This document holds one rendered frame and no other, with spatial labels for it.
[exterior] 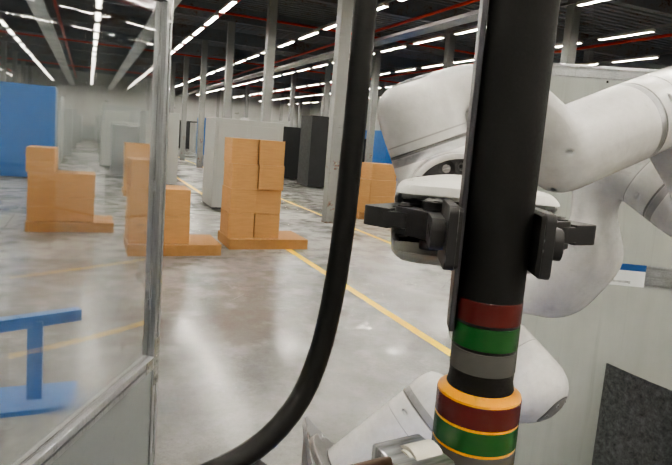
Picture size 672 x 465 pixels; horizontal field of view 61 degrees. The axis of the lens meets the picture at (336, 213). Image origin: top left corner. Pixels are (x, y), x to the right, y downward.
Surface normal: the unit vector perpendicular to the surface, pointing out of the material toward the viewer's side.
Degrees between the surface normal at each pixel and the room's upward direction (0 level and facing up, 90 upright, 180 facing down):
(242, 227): 90
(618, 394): 90
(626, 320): 90
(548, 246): 90
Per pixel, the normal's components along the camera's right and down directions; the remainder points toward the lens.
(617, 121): 0.30, -0.30
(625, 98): 0.08, -0.66
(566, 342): -0.09, 0.12
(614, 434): -0.90, -0.02
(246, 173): 0.40, 0.15
